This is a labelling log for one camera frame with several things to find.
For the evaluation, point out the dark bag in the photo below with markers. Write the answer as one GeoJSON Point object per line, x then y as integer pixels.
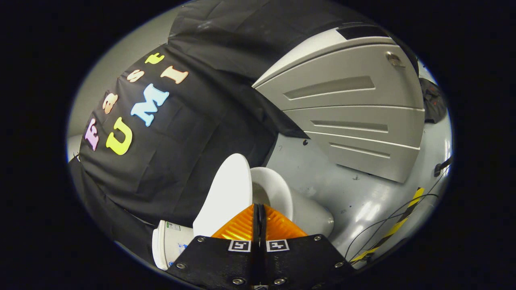
{"type": "Point", "coordinates": [433, 100]}

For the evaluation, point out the white toilet lid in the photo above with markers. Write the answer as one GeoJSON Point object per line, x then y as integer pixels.
{"type": "Point", "coordinates": [225, 193]}

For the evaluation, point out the yellow black hazard tape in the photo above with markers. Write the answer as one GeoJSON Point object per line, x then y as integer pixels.
{"type": "Point", "coordinates": [405, 215]}

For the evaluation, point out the white drawer cabinet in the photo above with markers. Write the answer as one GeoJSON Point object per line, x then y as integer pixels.
{"type": "Point", "coordinates": [354, 104]}

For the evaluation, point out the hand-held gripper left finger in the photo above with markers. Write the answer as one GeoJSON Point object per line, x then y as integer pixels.
{"type": "Point", "coordinates": [217, 257]}

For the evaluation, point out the white toilet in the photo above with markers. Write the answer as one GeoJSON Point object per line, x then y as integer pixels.
{"type": "Point", "coordinates": [310, 213]}

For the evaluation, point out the small black plug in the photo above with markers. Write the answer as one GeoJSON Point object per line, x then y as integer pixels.
{"type": "Point", "coordinates": [440, 167]}

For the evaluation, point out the black backdrop cloth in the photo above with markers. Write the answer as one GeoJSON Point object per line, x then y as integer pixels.
{"type": "Point", "coordinates": [193, 153]}

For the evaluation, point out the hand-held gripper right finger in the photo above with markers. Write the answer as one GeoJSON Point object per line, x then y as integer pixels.
{"type": "Point", "coordinates": [302, 257]}

